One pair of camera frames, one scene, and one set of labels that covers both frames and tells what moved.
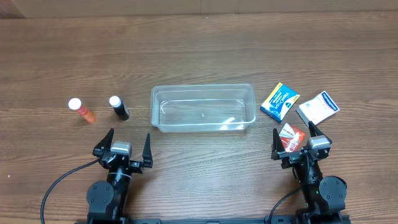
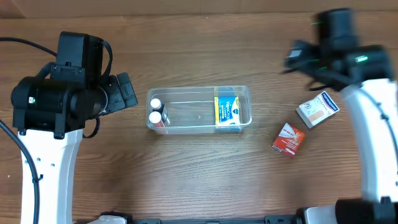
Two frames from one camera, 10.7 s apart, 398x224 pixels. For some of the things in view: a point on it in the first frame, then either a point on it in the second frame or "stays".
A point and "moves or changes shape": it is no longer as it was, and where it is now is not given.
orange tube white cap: [75, 104] moves or changes shape
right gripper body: [298, 155] → [298, 58]
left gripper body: [119, 160] → [121, 92]
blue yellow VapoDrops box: [280, 102] → [226, 107]
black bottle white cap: [119, 107] moves or changes shape
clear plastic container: [203, 108] stays
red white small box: [291, 137] stays
